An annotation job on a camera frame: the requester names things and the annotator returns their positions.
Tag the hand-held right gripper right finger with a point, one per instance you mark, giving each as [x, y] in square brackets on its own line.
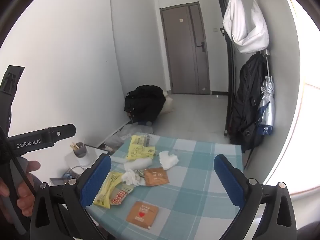
[228, 180]

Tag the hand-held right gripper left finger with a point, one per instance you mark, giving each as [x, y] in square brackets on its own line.
[96, 182]

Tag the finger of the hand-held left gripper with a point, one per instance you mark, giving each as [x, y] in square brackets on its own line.
[11, 80]

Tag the small yellow wrapper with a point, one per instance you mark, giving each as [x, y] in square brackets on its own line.
[107, 190]

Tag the red and white patterned wrapper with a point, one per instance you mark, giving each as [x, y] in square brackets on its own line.
[118, 196]

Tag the white tissue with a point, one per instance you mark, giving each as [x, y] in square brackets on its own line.
[130, 177]
[167, 160]

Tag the white plastic wrapper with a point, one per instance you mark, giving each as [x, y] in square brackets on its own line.
[138, 164]

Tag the yellow wrapper with clear window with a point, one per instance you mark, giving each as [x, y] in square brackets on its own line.
[137, 150]

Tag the orange sachet with red heart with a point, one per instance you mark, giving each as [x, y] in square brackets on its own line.
[141, 215]

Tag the brown patterned sachet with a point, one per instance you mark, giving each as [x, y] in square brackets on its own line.
[157, 177]

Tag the person's left hand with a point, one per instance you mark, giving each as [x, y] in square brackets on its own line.
[26, 200]

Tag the grey and white utensil holder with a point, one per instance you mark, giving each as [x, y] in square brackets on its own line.
[81, 155]

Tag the teal plaid tablecloth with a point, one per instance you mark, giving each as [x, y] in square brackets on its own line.
[195, 192]

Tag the wooden chopsticks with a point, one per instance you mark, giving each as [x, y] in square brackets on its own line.
[74, 146]

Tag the clear plastic bag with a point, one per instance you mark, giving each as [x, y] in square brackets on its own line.
[125, 132]

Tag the black backpack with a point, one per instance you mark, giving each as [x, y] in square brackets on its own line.
[247, 100]

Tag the silver folded umbrella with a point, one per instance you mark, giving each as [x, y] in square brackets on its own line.
[267, 105]

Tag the black jacket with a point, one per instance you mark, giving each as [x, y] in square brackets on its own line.
[145, 102]

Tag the beige bag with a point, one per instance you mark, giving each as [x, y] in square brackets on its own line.
[169, 103]

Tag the grey brown door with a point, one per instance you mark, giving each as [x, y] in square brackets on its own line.
[182, 55]

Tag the white hanging bag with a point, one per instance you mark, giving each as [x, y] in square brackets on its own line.
[240, 22]

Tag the black metal frame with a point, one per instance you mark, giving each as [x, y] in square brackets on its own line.
[229, 80]

